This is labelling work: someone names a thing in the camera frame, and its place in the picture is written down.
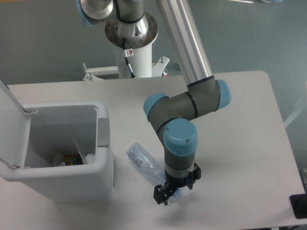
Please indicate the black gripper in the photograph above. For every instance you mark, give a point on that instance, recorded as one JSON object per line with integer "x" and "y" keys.
{"x": 175, "y": 179}

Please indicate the clear blue plastic bottle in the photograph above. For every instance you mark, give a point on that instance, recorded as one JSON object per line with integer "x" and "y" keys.
{"x": 146, "y": 164}

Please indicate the clear plastic wrapper white label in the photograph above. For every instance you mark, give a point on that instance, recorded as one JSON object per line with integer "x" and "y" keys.
{"x": 87, "y": 154}

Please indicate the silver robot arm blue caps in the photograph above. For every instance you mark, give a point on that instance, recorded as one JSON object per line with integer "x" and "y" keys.
{"x": 132, "y": 31}

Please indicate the colourful trash inside can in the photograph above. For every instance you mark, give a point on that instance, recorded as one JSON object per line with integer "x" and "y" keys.
{"x": 73, "y": 159}

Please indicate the white trash can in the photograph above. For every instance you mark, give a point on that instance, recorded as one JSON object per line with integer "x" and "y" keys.
{"x": 51, "y": 131}

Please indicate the white crumpled trash in can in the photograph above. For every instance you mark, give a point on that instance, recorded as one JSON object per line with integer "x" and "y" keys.
{"x": 58, "y": 160}

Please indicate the white trash can lid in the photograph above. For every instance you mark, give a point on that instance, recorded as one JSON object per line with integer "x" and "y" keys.
{"x": 15, "y": 123}

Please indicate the black device at table edge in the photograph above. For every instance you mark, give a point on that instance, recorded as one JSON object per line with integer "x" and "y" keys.
{"x": 299, "y": 205}

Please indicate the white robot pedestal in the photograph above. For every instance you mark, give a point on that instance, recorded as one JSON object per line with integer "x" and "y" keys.
{"x": 139, "y": 61}

